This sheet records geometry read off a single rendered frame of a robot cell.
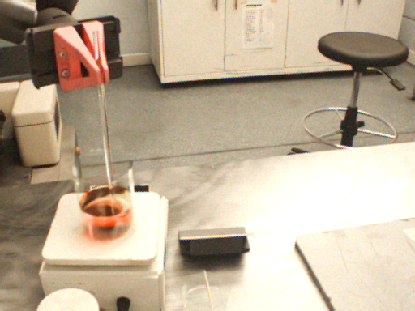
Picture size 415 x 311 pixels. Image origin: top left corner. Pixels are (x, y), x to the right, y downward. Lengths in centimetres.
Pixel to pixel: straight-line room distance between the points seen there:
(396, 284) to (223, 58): 259
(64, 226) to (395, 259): 40
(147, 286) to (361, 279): 26
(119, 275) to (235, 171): 35
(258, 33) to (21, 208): 253
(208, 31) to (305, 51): 67
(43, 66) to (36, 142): 104
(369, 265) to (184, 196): 28
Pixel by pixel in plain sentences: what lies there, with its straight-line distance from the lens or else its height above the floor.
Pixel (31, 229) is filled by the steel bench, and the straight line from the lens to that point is 69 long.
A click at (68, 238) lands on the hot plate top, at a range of 51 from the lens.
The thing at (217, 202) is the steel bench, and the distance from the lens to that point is 70.
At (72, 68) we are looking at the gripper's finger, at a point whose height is 100.
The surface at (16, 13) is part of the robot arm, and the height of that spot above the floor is 105.
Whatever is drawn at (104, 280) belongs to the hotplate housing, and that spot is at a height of 81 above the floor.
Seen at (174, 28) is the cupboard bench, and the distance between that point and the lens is 295.
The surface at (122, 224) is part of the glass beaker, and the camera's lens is 48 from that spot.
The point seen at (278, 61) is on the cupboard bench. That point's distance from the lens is 320.
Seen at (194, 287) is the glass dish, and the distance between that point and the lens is 56.
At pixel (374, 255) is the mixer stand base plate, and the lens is 63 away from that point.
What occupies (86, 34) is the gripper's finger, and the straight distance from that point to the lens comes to 49.
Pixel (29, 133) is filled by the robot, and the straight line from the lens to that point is 154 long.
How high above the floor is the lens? 116
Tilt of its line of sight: 34 degrees down
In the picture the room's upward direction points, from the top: 3 degrees counter-clockwise
